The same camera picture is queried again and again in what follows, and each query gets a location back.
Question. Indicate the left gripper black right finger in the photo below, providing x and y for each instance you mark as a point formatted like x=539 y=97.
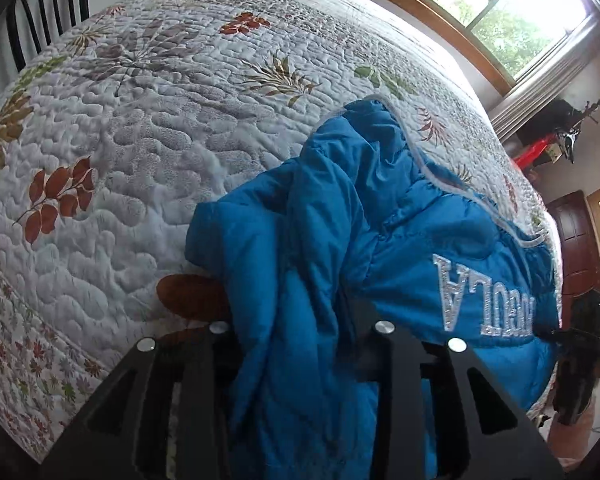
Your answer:
x=479 y=431

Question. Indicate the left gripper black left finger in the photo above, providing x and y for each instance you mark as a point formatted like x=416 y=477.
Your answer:
x=160 y=414

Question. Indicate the blue quilted puffer jacket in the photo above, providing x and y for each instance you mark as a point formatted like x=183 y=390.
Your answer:
x=362 y=213

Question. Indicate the coat rack with clothes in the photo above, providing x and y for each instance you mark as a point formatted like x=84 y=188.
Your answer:
x=552 y=133

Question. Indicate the pink cloth pile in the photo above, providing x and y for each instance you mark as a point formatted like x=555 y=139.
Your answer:
x=569 y=443

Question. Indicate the dark wooden headboard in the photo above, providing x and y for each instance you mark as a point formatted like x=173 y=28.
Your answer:
x=580 y=255

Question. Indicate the white window curtain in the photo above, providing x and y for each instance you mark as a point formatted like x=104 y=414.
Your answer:
x=547 y=78

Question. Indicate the white floral quilted bedspread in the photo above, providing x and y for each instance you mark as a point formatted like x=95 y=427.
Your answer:
x=112 y=136

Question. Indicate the black metal chair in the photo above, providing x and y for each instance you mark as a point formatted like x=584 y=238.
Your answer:
x=33 y=24

